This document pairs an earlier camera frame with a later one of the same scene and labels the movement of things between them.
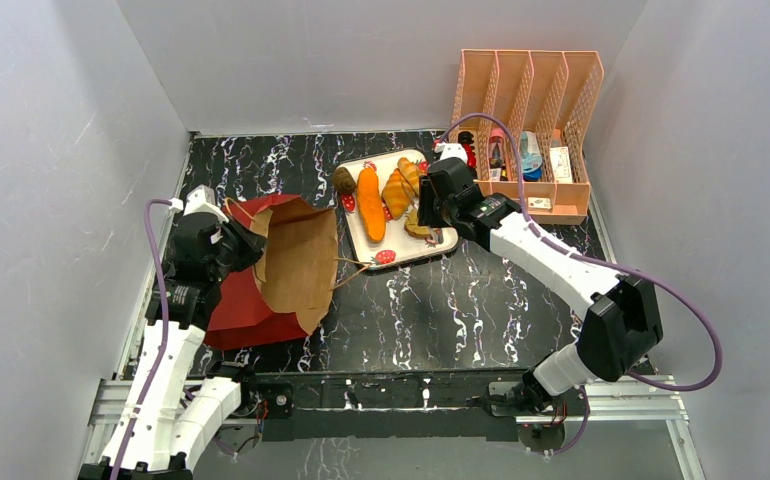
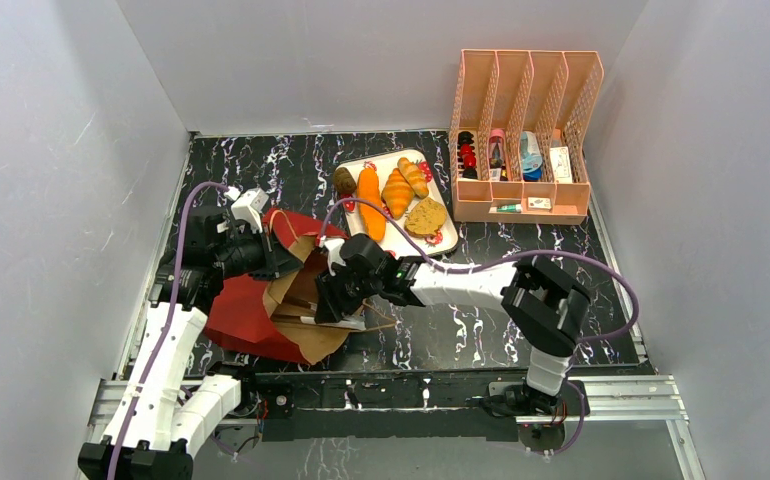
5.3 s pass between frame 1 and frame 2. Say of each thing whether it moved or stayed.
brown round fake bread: stayed
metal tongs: moved
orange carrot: stayed
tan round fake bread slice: stayed
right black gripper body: moved
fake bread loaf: stayed
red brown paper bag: moved
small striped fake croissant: stayed
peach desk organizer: stayed
